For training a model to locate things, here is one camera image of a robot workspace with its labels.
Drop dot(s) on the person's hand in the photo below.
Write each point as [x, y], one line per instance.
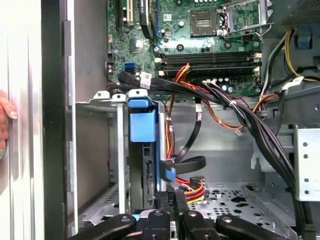
[5, 112]

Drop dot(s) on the black open PC case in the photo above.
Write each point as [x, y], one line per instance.
[225, 150]

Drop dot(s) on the grey power supply unit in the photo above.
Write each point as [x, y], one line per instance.
[300, 10]

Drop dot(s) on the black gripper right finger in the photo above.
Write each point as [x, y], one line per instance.
[190, 225]

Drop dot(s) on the metal socket cover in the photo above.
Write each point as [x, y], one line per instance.
[263, 12]

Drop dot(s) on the green motherboard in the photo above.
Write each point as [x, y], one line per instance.
[175, 42]

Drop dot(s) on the CPU socket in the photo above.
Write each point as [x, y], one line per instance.
[203, 23]

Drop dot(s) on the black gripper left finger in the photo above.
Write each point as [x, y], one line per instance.
[160, 225]

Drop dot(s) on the hard disk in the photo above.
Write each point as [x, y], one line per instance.
[142, 125]

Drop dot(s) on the metal disk bay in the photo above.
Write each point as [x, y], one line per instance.
[120, 150]

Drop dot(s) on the white expansion slot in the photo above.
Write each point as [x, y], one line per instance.
[129, 12]

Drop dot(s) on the metal drive cage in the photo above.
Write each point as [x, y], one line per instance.
[306, 162]

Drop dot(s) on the blue expansion slot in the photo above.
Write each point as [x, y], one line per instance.
[157, 17]

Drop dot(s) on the blue SATA port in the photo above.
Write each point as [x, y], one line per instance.
[129, 67]

